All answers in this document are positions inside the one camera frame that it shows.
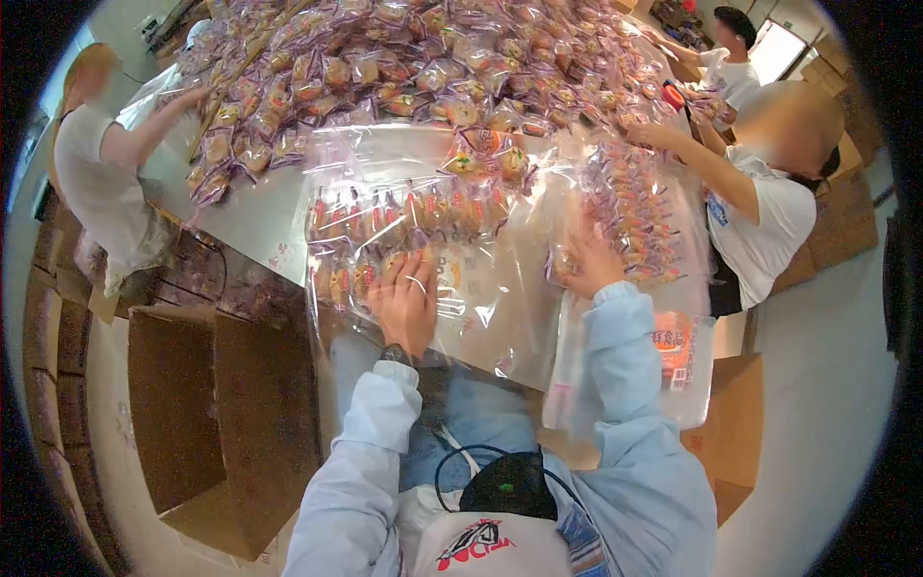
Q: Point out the person's left hand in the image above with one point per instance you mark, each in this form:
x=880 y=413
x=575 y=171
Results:
x=404 y=310

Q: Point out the person's right hand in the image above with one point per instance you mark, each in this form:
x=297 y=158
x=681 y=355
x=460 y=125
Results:
x=595 y=267

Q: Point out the person's left fingers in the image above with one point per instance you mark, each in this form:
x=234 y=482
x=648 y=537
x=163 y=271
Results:
x=407 y=270

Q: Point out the person's right fingers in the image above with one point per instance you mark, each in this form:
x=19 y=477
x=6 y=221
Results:
x=577 y=252

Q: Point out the large clear bag of packets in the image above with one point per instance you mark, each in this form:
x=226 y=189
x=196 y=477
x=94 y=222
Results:
x=404 y=216

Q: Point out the narrow clear bag of packets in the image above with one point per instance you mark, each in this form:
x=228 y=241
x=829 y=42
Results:
x=638 y=209

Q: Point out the black wrist band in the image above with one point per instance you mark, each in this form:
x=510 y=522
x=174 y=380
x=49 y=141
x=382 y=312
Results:
x=395 y=353

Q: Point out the empty printed plastic bags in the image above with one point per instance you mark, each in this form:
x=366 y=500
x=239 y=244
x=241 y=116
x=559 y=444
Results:
x=681 y=360

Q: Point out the person's legs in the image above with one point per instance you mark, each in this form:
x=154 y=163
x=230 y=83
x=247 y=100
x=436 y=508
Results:
x=490 y=411

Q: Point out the red tape dispenser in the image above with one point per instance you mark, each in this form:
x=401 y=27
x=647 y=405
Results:
x=673 y=95

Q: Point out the pile of wrapped snack packets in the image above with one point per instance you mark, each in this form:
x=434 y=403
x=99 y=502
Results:
x=432 y=65

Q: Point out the open brown cardboard box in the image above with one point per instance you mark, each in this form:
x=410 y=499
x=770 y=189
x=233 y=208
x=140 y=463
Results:
x=231 y=425

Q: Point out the small brown cardboard box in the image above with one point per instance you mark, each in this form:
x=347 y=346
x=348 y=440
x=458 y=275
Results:
x=732 y=433

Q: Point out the person's body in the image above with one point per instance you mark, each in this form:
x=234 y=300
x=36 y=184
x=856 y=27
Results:
x=620 y=519

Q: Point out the bright window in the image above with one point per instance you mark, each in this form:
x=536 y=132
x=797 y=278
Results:
x=777 y=50

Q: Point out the stack of brown cartons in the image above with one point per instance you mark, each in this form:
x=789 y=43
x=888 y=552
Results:
x=54 y=339

